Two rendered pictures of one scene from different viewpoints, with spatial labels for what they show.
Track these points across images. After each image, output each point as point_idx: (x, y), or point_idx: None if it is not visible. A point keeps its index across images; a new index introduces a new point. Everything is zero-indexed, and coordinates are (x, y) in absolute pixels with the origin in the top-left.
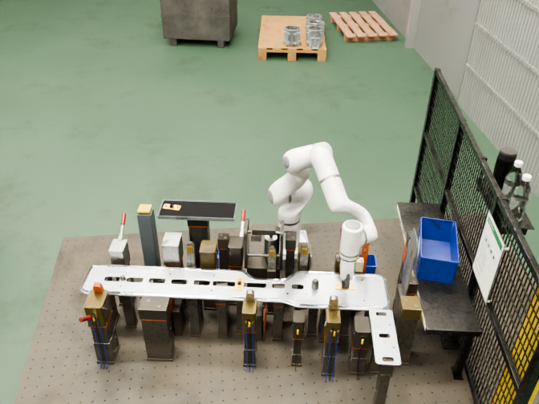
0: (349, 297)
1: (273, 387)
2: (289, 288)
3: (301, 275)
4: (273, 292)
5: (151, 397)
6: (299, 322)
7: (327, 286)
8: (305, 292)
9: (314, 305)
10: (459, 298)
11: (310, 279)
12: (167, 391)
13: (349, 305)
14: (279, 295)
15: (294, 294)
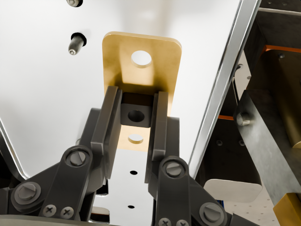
0: (160, 17)
1: None
2: (105, 200)
3: (33, 171)
4: (126, 224)
5: (234, 212)
6: (259, 193)
7: (77, 107)
8: (126, 174)
9: (190, 160)
10: None
11: (47, 154)
12: (230, 203)
13: (224, 29)
14: (139, 219)
15: (135, 195)
